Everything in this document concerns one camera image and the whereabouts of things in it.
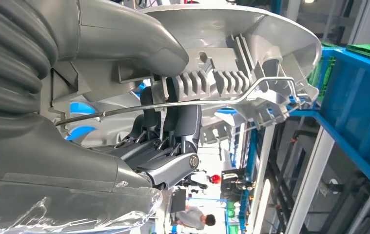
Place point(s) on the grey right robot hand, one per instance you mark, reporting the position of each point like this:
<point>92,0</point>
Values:
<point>58,161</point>

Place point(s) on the green plastic crate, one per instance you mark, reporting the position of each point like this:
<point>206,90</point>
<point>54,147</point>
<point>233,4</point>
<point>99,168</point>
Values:
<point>328,77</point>
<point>369,51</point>

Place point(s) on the white metal beam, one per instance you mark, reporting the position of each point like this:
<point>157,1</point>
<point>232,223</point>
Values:
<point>262,168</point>
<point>314,174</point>

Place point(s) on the blue metal shelf rack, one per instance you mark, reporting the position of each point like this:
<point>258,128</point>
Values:
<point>356,106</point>

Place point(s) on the person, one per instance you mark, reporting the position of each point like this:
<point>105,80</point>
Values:
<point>191,218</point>

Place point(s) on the red round object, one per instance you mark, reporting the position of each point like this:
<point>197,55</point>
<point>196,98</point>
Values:
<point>215,179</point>

